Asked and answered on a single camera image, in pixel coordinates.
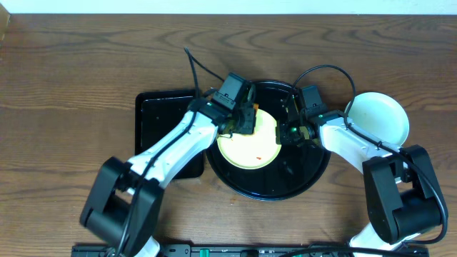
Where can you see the black round tray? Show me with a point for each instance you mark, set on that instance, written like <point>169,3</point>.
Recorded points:
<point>293,171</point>

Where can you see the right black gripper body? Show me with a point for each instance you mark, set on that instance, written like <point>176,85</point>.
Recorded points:
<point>291,133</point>

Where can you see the yellow plate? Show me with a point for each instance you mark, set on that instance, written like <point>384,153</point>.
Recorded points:
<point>252,151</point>

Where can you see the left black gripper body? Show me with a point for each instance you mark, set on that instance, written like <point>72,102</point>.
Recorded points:
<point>245,121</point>

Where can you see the black rectangular tray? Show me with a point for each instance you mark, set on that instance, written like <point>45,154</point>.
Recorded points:
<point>157,113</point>

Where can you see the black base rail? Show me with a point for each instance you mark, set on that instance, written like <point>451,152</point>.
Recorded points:
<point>184,250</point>

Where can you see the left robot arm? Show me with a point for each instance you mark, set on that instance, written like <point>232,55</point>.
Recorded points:
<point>124,202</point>

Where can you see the light blue plate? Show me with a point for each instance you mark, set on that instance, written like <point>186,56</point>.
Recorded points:
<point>381,116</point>

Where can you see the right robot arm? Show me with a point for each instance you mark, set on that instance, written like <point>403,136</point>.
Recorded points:
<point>404,200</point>

